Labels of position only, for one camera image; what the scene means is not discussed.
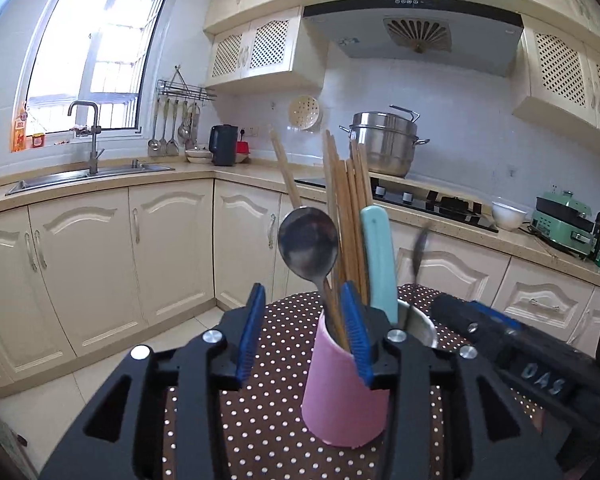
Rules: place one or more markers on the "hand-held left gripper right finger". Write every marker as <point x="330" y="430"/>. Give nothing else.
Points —
<point x="355" y="330"/>

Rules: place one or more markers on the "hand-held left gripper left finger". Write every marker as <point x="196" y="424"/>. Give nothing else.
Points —
<point x="250" y="330"/>

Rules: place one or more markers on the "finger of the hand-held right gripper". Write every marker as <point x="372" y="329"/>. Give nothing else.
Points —
<point x="460" y="317"/>
<point x="495" y="315"/>

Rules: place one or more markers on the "pink utensil holder cup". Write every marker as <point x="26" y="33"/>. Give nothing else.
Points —
<point x="340" y="400"/>

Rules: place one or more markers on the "steel spoon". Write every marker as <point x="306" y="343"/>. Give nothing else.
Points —
<point x="307" y="245"/>
<point x="183" y="130"/>
<point x="420" y="255"/>

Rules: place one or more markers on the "bunch of wooden chopsticks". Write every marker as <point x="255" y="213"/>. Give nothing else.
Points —
<point x="350" y="220"/>

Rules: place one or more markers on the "brown polka dot tablecloth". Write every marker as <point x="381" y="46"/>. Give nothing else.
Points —
<point x="270" y="410"/>

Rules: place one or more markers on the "white bowl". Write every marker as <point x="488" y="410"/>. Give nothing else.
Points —
<point x="508" y="216"/>

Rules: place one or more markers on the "green electric cooker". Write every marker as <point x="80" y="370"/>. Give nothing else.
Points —
<point x="562" y="225"/>

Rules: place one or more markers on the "black gas cooktop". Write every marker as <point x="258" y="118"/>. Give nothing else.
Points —
<point x="430" y="202"/>

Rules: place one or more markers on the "beige kitchen countertop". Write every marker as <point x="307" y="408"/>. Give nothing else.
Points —
<point x="250" y="170"/>

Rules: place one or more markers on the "cream base cabinets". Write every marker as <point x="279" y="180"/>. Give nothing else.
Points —
<point x="90" y="270"/>

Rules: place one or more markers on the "red container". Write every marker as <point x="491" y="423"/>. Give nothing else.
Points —
<point x="243" y="150"/>

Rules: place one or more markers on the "stacked bowls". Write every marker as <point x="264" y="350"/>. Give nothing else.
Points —
<point x="199" y="155"/>

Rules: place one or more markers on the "black electric kettle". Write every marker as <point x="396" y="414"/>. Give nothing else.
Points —
<point x="223" y="146"/>

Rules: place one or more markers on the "steel steamer pot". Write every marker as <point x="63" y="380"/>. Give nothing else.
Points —
<point x="382" y="145"/>

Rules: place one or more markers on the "hanging steel spatula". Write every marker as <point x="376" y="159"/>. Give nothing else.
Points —
<point x="173" y="145"/>
<point x="163" y="142"/>

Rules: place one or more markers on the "hanging steel ladle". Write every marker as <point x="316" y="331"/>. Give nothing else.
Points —
<point x="153" y="144"/>

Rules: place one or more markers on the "hanging steel spoon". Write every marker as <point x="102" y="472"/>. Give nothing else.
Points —
<point x="183" y="130"/>

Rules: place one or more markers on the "steel sink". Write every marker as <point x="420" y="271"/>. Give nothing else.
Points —
<point x="80" y="180"/>

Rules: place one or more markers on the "steel faucet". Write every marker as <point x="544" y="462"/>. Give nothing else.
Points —
<point x="94" y="155"/>

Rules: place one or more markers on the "large cream lattice cabinet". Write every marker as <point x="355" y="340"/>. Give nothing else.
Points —
<point x="565" y="80"/>

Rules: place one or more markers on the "small cream lattice cabinet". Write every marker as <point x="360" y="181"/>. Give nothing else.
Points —
<point x="260" y="50"/>

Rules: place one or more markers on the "small red jar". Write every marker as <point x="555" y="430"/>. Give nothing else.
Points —
<point x="38" y="141"/>

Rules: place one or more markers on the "range hood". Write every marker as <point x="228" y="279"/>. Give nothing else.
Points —
<point x="410" y="25"/>

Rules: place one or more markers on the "orange detergent bottle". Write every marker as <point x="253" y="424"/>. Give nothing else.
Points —
<point x="20" y="132"/>

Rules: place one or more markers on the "window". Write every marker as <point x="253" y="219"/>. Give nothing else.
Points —
<point x="105" y="35"/>

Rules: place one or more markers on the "white wall outlet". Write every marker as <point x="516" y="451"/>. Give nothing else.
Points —
<point x="249" y="132"/>

